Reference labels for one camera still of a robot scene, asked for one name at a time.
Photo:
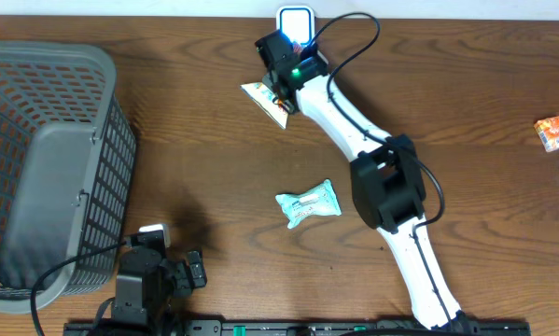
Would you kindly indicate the yellow snack bag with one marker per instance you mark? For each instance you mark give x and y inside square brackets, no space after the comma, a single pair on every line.
[268,101]

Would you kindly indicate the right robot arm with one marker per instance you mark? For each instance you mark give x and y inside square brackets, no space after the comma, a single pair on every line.
[386,176]

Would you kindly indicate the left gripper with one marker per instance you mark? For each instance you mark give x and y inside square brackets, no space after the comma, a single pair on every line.
[185,281]

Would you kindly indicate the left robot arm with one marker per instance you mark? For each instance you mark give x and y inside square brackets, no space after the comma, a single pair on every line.
[145,284]

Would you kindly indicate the mint green snack packet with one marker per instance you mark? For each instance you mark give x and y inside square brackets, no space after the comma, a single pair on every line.
[318,201]

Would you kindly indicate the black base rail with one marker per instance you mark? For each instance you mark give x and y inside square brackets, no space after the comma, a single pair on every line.
[243,328]

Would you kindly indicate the grey plastic basket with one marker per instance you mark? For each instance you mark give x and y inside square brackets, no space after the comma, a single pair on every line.
[67,154]

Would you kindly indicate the orange snack packet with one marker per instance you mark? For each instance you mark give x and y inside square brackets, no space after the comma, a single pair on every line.
[548,132]

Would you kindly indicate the white barcode scanner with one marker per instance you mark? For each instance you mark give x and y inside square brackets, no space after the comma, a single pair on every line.
[297,23]

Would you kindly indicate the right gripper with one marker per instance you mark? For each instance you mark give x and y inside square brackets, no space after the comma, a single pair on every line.
[269,76]

